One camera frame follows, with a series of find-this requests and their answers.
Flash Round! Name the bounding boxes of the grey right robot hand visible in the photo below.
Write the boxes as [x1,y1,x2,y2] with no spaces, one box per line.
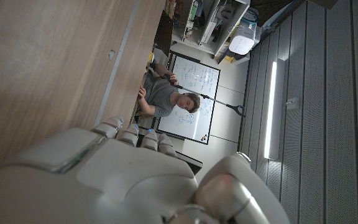
[0,116,291,224]

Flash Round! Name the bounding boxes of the person in grey t-shirt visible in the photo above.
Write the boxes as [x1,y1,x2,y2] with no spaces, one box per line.
[136,62,201,119]

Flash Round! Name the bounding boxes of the black reach grabber stick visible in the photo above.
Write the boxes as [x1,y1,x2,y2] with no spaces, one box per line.
[165,77,247,118]

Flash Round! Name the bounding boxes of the black framed whiteboard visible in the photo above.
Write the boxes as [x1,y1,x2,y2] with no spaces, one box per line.
[155,50,221,146]

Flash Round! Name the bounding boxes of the black computer monitor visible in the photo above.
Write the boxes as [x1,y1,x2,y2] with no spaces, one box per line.
[153,10,175,57]

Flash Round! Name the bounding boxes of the long ceiling light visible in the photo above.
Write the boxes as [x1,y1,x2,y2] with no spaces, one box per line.
[262,58,287,161]

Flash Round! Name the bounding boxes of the white shelf cabinet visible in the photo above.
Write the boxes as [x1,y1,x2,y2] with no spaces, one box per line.
[170,0,252,62]

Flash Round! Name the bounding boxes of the white ceiling sensor box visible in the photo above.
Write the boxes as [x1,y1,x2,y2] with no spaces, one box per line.
[286,96,300,110]

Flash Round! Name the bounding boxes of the white air purifier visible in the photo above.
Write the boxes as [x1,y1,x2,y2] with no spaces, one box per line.
[227,24,258,56]

